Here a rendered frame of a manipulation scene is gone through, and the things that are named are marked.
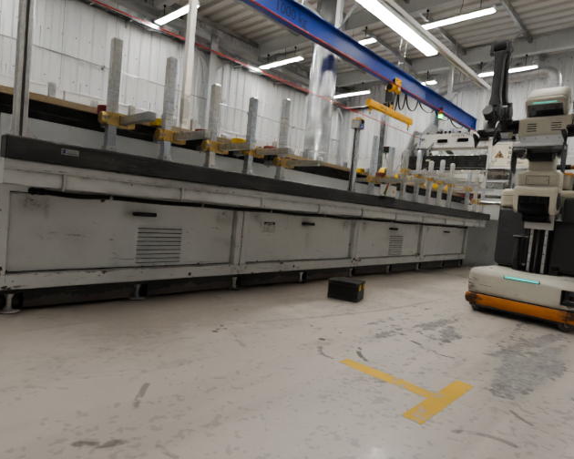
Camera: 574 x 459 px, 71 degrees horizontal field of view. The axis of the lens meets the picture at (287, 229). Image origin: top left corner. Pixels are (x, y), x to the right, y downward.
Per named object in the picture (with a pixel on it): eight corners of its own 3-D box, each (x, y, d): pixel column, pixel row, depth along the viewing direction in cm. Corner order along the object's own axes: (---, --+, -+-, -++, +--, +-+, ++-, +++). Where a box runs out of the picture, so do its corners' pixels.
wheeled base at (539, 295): (496, 294, 309) (499, 261, 307) (599, 315, 264) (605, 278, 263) (461, 303, 260) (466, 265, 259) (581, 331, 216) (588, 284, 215)
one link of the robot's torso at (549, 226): (526, 228, 263) (530, 189, 262) (579, 232, 243) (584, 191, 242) (514, 227, 244) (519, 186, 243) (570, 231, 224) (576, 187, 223)
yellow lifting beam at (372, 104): (412, 128, 874) (414, 114, 873) (369, 109, 750) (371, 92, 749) (407, 129, 881) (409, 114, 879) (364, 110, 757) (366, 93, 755)
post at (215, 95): (213, 180, 204) (221, 84, 201) (207, 180, 201) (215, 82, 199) (209, 180, 206) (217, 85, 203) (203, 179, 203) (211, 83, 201)
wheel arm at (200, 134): (210, 140, 170) (211, 130, 170) (203, 138, 168) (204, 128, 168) (158, 144, 200) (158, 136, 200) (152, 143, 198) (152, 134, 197)
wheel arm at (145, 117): (156, 123, 152) (157, 111, 152) (148, 121, 150) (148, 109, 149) (107, 130, 182) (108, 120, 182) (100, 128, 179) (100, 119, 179)
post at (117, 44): (115, 157, 167) (123, 38, 165) (106, 155, 165) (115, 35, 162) (111, 157, 169) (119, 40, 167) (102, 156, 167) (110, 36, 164)
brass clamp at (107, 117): (135, 129, 171) (136, 117, 170) (102, 122, 161) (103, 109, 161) (128, 130, 175) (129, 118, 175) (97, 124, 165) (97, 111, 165)
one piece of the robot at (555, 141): (515, 173, 252) (518, 138, 251) (567, 174, 233) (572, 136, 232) (507, 170, 241) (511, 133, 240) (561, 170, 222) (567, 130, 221)
